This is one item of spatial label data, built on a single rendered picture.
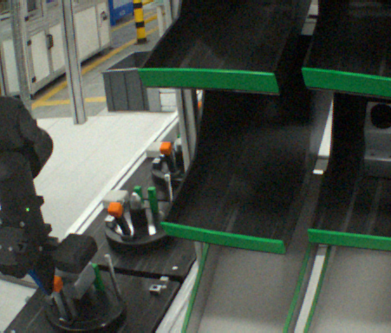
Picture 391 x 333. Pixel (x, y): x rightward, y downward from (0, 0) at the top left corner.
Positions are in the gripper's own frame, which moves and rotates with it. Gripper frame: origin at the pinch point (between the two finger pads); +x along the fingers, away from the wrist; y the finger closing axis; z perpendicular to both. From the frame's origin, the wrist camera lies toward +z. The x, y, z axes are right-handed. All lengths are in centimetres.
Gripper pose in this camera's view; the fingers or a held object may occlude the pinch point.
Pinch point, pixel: (42, 275)
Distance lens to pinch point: 71.1
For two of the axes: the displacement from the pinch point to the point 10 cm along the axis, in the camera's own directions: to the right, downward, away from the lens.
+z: -3.0, 4.3, -8.5
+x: 1.1, 9.0, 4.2
